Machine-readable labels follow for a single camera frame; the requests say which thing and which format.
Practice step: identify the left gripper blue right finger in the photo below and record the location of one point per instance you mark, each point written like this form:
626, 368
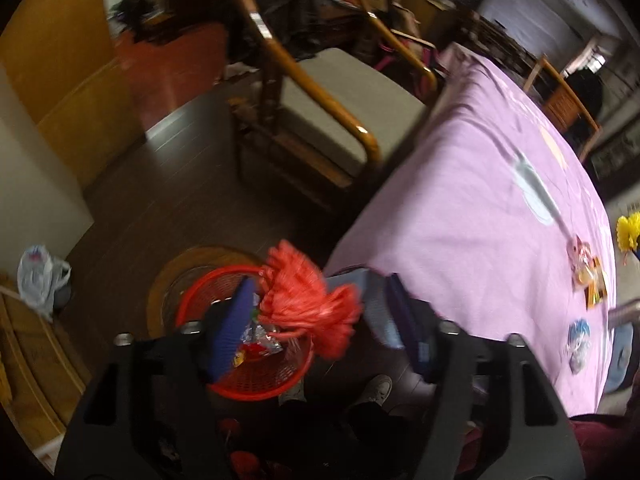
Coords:
416, 323

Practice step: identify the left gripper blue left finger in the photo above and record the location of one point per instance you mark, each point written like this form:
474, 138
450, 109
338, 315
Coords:
227, 322

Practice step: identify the red mesh net trash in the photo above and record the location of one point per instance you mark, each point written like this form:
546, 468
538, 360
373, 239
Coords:
297, 301

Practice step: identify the red plastic trash basket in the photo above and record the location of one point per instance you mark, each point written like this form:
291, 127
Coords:
264, 366

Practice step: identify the purple bed sheet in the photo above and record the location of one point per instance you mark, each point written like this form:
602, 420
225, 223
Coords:
477, 219

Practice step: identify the blue cartoon wrapper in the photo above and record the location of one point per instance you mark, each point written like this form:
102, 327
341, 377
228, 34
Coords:
577, 345

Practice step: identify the white plastic bag bin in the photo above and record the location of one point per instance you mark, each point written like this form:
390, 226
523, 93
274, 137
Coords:
43, 281

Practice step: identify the wooden armchair with grey cushion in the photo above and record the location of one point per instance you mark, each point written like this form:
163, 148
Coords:
279, 64

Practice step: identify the far wooden chair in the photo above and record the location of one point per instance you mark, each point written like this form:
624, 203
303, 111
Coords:
564, 107

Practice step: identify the wooden door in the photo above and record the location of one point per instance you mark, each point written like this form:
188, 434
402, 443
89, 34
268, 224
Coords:
61, 62

